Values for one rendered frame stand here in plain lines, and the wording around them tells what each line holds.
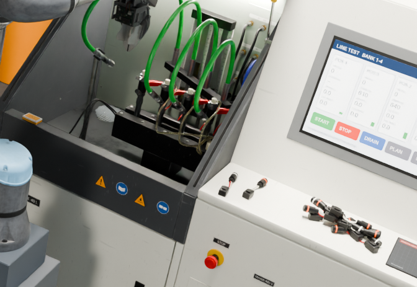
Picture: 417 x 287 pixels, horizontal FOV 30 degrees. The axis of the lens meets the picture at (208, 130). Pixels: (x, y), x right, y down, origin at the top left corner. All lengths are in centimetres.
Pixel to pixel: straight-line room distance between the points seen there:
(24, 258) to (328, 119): 91
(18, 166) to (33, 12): 36
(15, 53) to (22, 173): 295
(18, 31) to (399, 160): 296
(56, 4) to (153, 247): 87
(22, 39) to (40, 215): 235
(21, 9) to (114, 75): 116
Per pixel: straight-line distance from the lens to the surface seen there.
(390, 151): 219
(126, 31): 221
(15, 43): 472
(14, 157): 183
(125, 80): 279
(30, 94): 250
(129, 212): 228
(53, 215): 245
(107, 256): 239
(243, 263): 217
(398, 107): 218
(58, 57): 256
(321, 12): 222
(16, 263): 190
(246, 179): 224
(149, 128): 239
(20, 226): 190
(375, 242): 212
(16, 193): 184
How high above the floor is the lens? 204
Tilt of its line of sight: 26 degrees down
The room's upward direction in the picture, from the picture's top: 14 degrees clockwise
